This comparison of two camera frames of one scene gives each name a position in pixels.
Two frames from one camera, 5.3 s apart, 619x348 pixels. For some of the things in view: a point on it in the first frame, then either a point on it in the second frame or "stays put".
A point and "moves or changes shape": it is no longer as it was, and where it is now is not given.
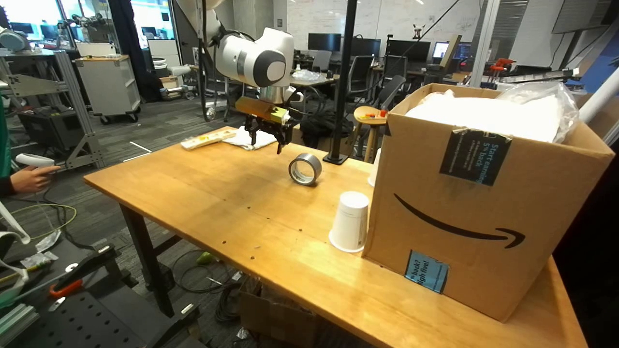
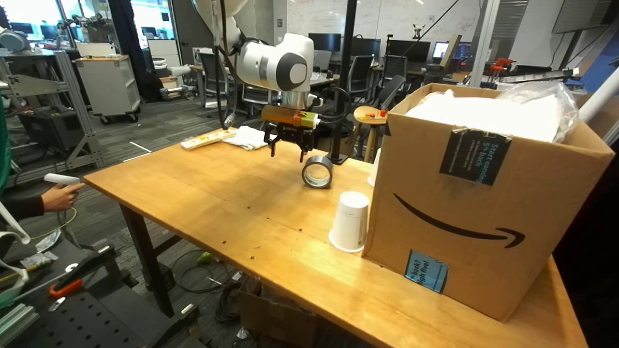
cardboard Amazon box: (475, 186) stays put
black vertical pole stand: (343, 89) stays put
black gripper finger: (252, 124) to (271, 135)
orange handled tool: (62, 290) stays put
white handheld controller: (33, 161) to (61, 178)
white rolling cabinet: (111, 85) stays put
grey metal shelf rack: (47, 112) stays put
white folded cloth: (240, 137) stays put
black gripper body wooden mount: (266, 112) to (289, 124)
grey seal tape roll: (314, 161) moves or changes shape
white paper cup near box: (349, 226) stays put
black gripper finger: (281, 132) to (304, 139)
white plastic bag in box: (531, 110) stays put
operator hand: (32, 178) to (61, 197)
